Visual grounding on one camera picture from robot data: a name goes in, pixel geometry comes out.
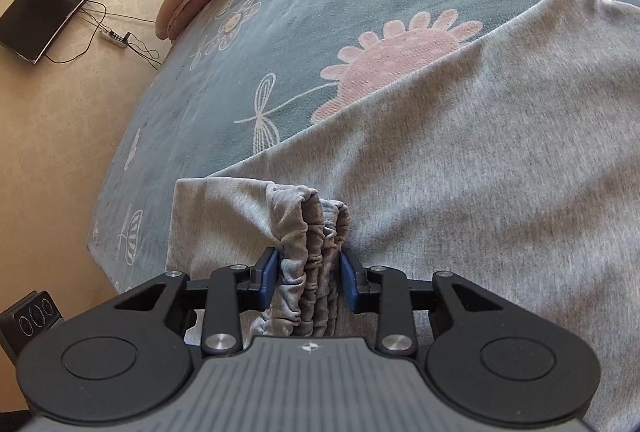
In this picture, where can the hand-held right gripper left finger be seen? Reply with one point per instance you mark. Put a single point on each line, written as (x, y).
(270, 276)

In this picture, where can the black wall screen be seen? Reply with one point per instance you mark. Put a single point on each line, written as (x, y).
(47, 6)

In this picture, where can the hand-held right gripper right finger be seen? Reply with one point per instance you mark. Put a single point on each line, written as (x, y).
(348, 279)

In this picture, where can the white power strip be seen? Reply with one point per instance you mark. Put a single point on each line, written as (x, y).
(114, 36)

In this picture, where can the bed with blue-grey floral sheet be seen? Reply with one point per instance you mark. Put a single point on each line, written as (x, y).
(300, 11)

